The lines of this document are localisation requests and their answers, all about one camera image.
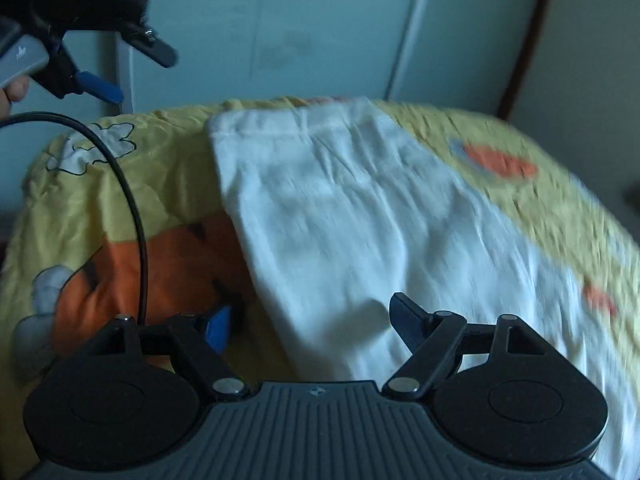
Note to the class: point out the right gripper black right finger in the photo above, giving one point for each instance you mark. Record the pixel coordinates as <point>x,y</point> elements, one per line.
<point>454,360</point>

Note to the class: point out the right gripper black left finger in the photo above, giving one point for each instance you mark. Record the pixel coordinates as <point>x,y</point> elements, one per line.
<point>171,361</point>

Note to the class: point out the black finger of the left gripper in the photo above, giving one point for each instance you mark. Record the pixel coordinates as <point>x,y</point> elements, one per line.
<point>145,40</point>
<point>99,88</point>

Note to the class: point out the person's left hand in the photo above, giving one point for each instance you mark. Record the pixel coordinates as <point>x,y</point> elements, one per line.
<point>14,92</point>

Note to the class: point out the yellow carrot print quilt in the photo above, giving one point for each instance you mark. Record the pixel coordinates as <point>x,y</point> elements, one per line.
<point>75,209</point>

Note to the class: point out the white wardrobe door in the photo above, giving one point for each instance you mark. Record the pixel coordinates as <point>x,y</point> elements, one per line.
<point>456,53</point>

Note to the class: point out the dark wooden door frame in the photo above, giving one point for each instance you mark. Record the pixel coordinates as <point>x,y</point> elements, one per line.
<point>525,58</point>

